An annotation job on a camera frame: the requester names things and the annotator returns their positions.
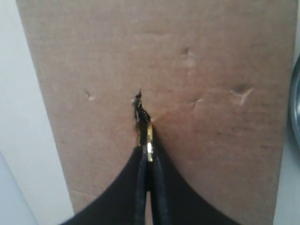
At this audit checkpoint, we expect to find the gold coin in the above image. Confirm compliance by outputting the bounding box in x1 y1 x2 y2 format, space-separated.
146 122 154 162

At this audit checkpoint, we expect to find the brown cardboard slotted box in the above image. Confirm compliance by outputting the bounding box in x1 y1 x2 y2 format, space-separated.
17 0 297 225

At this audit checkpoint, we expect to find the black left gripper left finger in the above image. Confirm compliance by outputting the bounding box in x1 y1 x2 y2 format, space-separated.
63 146 147 225

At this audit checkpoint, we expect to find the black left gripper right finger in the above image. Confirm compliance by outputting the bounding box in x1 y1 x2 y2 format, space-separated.
148 144 237 225

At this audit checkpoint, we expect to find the round steel plate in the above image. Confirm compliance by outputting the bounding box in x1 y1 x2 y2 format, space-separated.
289 55 300 145

